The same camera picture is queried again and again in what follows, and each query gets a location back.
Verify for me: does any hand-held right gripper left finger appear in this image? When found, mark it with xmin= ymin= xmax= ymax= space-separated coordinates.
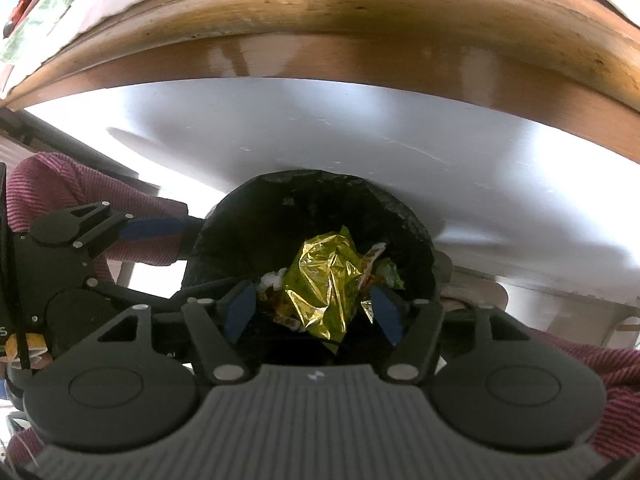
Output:
xmin=97 ymin=282 xmax=258 ymax=386

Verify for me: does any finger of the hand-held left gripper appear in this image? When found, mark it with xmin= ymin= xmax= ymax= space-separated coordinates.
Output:
xmin=87 ymin=277 xmax=246 ymax=318
xmin=30 ymin=202 xmax=201 ymax=261

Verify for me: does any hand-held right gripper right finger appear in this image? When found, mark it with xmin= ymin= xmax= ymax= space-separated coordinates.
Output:
xmin=372 ymin=285 xmax=536 ymax=386

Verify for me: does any green plastic bag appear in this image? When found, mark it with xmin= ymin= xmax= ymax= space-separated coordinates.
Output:
xmin=377 ymin=257 xmax=405 ymax=291

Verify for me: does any orange white wrapper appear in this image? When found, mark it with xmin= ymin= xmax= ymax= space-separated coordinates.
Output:
xmin=357 ymin=241 xmax=388 ymax=288

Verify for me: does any yellow foil wrapper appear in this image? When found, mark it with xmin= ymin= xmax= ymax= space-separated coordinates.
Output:
xmin=282 ymin=225 xmax=373 ymax=345

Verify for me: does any black plastic bin bag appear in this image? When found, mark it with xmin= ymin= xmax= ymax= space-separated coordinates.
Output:
xmin=179 ymin=170 xmax=442 ymax=367

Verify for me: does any maroon striped cloth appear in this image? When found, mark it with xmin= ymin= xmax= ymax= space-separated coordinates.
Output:
xmin=6 ymin=152 xmax=207 ymax=267

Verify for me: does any light wooden furniture piece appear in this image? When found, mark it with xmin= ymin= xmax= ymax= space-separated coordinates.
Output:
xmin=440 ymin=255 xmax=640 ymax=352

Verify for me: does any person's right leg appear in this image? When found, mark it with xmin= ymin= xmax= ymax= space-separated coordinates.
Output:
xmin=527 ymin=329 xmax=640 ymax=461

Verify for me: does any green checked blanket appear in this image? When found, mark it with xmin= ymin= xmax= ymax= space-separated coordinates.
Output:
xmin=0 ymin=0 xmax=133 ymax=78

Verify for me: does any wooden bed frame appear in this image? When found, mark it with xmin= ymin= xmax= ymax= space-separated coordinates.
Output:
xmin=0 ymin=0 xmax=640 ymax=166

